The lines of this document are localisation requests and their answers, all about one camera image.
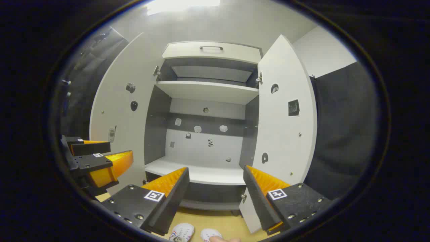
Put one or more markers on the white cabinet shelf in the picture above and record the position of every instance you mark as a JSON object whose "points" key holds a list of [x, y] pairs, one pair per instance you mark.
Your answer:
{"points": [[208, 92], [208, 173]]}

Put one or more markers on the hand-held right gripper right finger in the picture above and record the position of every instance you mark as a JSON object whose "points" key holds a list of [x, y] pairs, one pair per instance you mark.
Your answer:
{"points": [[257, 201]]}

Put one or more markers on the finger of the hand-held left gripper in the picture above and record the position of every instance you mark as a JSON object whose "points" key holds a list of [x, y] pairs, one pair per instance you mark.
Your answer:
{"points": [[90, 148], [92, 162]]}

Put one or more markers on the white shoe cabinet door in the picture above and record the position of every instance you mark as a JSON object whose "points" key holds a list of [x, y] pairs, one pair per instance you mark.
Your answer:
{"points": [[114, 101], [285, 141]]}

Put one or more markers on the white cabinet drawer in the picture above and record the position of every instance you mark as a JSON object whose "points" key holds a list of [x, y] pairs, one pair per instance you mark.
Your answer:
{"points": [[235, 55]]}

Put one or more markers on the white shoe cabinet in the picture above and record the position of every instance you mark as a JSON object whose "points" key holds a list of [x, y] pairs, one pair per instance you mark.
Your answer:
{"points": [[201, 144]]}

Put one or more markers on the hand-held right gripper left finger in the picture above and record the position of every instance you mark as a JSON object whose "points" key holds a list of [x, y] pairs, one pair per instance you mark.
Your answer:
{"points": [[174, 198]]}

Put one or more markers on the grey cabinet base shelf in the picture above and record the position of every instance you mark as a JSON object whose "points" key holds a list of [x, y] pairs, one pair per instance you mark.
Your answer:
{"points": [[208, 204]]}

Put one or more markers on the white shoe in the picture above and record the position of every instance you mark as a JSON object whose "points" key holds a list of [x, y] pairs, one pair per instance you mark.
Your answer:
{"points": [[181, 232], [210, 232]]}

